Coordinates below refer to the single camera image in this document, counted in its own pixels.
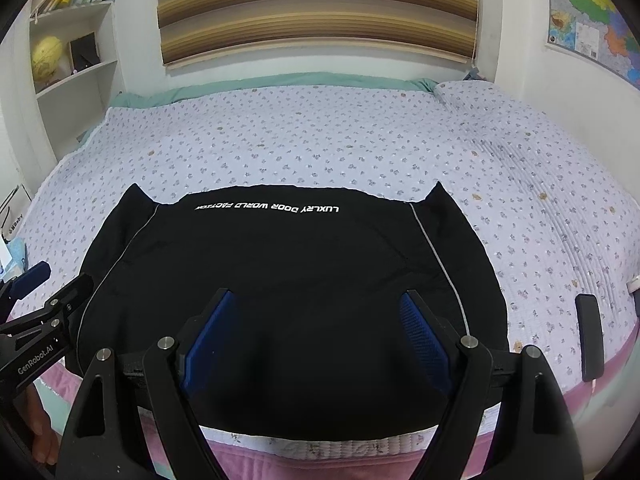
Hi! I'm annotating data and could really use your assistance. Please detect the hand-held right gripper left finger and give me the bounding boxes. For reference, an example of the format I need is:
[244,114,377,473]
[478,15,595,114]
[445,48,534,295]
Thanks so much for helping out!
[57,287,237,480]

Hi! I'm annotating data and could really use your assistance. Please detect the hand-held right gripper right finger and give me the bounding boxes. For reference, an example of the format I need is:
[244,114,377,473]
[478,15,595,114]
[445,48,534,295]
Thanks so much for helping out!
[399,289,585,480]

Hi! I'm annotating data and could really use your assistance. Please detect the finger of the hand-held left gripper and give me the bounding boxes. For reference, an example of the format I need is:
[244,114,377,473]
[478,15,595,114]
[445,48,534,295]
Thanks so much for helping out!
[0,272,96,338]
[0,264,52,311]

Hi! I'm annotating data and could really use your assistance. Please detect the black hoodie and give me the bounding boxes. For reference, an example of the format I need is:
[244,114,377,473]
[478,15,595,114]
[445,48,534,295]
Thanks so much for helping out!
[69,181,511,428]

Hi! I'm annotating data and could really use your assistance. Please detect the person's left hand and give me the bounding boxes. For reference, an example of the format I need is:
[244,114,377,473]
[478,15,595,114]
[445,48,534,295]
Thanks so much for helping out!
[22,387,63,467]

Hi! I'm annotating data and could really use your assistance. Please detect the light blue cloth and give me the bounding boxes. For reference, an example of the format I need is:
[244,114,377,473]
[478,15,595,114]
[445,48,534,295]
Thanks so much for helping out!
[0,239,30,275]

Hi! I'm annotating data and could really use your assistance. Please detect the white cardboard box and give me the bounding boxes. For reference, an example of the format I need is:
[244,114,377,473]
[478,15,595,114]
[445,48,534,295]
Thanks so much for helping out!
[0,183,33,247]

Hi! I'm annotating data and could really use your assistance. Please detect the pink bed skirt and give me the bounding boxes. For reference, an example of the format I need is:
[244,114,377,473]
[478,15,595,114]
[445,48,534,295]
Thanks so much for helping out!
[30,355,640,480]

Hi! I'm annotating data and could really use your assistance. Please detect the black remote control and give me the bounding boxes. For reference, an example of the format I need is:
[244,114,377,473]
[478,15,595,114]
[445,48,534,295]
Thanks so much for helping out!
[575,294,606,382]

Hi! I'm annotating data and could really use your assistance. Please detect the white bookshelf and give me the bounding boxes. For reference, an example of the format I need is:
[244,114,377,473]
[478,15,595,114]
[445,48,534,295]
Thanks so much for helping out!
[25,0,127,107]

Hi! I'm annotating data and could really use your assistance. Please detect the floral quilted bedspread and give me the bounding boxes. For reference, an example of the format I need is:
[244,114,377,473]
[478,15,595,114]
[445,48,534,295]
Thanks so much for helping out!
[20,80,640,443]

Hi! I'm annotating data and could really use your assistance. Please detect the yellow globe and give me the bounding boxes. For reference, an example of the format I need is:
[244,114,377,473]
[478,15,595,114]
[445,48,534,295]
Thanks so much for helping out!
[31,35,65,84]

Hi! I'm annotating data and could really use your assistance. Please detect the green bed sheet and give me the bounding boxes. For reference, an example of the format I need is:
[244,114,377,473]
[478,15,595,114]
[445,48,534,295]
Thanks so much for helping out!
[75,76,441,151]

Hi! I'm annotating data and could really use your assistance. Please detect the brown striped window blind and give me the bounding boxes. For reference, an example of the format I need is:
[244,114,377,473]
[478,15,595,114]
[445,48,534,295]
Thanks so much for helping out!
[156,0,481,69]

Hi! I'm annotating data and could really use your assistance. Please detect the black picture frame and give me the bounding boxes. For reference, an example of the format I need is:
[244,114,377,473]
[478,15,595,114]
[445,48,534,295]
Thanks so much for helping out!
[68,31,100,72]

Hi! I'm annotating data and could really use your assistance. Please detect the wall map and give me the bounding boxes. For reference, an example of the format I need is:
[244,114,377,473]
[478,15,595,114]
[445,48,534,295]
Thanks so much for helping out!
[544,0,640,86]

